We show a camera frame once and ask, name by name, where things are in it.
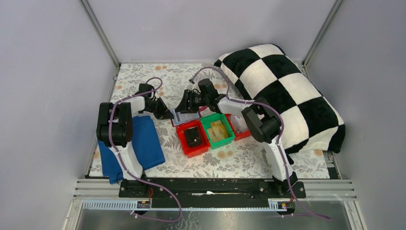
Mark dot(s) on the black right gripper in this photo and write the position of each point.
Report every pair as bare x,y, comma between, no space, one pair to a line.
186,106

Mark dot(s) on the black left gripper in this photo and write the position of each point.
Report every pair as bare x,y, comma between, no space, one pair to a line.
164,113

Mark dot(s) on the red leather card holder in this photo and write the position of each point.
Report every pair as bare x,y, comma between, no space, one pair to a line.
180,119

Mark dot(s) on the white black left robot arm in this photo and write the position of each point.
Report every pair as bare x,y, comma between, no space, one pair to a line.
115,127

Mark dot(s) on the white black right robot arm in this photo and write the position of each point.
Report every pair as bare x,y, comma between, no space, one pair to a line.
264,123

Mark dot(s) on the black VIP card stack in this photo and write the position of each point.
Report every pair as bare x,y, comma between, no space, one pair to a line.
193,137

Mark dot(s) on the gold cards in green bin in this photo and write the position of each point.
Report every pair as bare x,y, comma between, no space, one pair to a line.
217,131

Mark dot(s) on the white cards in red bin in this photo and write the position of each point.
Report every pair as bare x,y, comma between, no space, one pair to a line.
238,123

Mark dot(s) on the floral patterned table mat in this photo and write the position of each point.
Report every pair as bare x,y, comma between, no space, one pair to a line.
244,158

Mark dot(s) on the blue folded cloth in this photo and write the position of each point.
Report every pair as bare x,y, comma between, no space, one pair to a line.
145,143

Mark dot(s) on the left red plastic bin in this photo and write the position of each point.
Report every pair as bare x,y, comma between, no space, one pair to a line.
195,151

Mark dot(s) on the red plastic bin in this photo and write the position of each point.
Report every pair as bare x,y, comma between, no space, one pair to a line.
195,151
238,136

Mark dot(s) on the right red plastic bin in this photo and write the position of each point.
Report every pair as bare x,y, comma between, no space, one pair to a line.
238,136

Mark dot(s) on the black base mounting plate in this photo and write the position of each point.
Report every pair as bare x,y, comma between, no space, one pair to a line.
205,193

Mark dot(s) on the black white checkered pillow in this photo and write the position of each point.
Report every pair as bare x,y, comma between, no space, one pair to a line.
265,71

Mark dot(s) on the aluminium front rail frame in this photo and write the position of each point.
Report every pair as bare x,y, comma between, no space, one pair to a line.
329,205

